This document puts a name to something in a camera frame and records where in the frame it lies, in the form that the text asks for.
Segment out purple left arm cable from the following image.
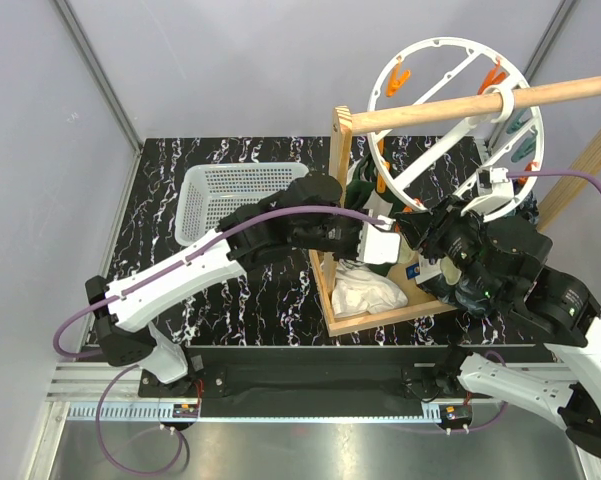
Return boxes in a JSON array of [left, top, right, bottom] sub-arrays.
[[53, 205, 389, 474]]

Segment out green garment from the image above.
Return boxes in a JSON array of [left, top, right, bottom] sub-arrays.
[[344, 154, 406, 274]]

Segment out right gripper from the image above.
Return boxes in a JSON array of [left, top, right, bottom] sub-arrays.
[[390, 192, 504, 301]]

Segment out white perforated plastic basket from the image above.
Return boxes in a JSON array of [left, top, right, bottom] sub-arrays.
[[174, 162, 309, 247]]

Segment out white round clip hanger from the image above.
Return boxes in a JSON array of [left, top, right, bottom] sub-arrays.
[[367, 37, 545, 210]]

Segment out orange clothespin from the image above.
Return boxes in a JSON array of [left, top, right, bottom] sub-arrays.
[[376, 161, 390, 194], [385, 56, 411, 98], [477, 58, 508, 95]]

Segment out white printed t-shirt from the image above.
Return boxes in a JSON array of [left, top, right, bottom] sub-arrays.
[[331, 261, 409, 318]]

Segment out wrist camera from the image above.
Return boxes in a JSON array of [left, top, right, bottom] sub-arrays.
[[356, 216, 401, 265], [462, 167, 514, 216]]

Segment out orange clothespin top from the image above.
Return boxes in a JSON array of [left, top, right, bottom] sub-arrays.
[[385, 56, 411, 98]]

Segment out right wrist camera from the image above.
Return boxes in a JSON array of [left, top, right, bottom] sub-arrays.
[[462, 167, 514, 216]]

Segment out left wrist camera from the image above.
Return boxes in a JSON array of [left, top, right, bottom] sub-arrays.
[[356, 216, 401, 265]]

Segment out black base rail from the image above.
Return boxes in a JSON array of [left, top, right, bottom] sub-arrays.
[[139, 346, 466, 421]]

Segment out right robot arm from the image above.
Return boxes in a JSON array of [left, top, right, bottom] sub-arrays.
[[395, 198, 601, 458]]

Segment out wooden hanging rack frame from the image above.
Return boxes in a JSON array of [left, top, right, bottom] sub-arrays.
[[308, 72, 601, 339]]

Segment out teal clothespin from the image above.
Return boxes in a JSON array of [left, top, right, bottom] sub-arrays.
[[507, 112, 539, 164]]

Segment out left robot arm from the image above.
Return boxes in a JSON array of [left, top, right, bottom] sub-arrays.
[[86, 173, 370, 396]]

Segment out cream sock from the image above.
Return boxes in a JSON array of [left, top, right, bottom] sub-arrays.
[[397, 244, 416, 264], [440, 257, 462, 285]]

